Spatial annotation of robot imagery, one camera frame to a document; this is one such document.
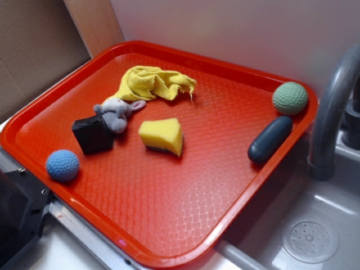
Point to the dark green plastic pickle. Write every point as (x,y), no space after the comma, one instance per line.
(270,139)

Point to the yellow sponge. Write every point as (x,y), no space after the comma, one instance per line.
(165,135)

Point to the red plastic tray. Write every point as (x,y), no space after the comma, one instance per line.
(162,210)

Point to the yellow cloth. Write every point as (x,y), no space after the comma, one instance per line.
(148,83)

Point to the grey plush bunny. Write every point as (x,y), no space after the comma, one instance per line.
(115,112)

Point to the black block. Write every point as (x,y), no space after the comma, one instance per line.
(92,134)

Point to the green dimpled ball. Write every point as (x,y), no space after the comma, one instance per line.
(290,98)

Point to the blue dimpled ball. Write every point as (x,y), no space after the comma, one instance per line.
(62,165)

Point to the wooden board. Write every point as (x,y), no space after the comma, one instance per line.
(96,23)

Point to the grey faucet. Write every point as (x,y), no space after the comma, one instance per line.
(329,117)

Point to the grey sink basin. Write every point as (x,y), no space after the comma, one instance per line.
(253,240)

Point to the sink drain strainer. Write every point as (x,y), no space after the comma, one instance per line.
(309,239)

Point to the cardboard panel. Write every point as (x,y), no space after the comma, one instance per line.
(40,45)

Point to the black faucet knob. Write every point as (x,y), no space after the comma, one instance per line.
(350,135)

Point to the aluminium rail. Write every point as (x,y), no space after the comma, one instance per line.
(68,241)

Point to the black metal bracket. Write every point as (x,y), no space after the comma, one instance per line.
(24,204)

